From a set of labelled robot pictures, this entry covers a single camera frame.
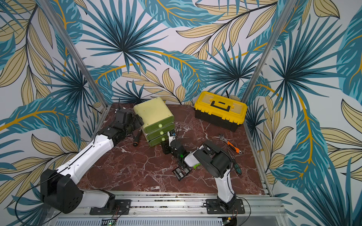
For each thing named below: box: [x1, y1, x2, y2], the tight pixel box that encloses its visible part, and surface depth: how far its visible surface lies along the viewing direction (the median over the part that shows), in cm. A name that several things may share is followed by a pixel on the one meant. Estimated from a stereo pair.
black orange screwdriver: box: [132, 126, 142, 147], surface depth 97 cm
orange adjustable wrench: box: [218, 133, 243, 155], surface depth 100 cm
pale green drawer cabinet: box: [133, 96, 175, 147], surface depth 90 cm
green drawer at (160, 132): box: [146, 123, 176, 141], surface depth 90 cm
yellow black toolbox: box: [193, 90, 248, 132], surface depth 100 cm
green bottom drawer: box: [148, 133, 169, 147], surface depth 96 cm
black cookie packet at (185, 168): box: [181, 164, 192, 174], surface depth 87 cm
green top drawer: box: [144, 116, 175, 134], surface depth 85 cm
